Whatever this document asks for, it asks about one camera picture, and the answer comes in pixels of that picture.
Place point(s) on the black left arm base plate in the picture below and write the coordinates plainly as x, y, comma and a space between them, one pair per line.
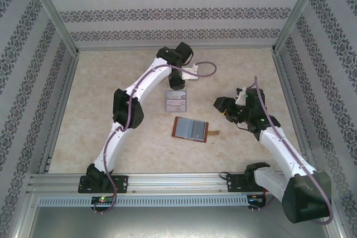
121, 183

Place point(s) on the aluminium frame post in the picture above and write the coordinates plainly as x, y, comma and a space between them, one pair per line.
299, 12
54, 12

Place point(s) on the clear acrylic card stand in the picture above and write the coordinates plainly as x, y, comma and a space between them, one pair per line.
175, 98

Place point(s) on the aluminium side rail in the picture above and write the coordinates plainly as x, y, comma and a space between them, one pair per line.
285, 82
70, 68

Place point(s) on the brown leather card holder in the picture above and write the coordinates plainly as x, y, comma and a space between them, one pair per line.
184, 129

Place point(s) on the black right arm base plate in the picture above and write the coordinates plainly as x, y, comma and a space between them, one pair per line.
232, 183

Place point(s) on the aluminium mounting rail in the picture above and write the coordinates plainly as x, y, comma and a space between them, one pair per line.
173, 183

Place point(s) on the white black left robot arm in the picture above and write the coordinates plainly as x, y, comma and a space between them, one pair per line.
150, 79

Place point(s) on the white card red blossom print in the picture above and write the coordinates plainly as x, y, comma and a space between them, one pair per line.
175, 108
175, 94
175, 101

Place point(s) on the grey metal sheet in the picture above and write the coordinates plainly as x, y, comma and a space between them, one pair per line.
178, 224

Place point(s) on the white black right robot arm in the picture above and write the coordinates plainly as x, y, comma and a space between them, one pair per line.
281, 146

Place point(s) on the dark blue card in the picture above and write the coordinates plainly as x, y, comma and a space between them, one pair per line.
198, 131

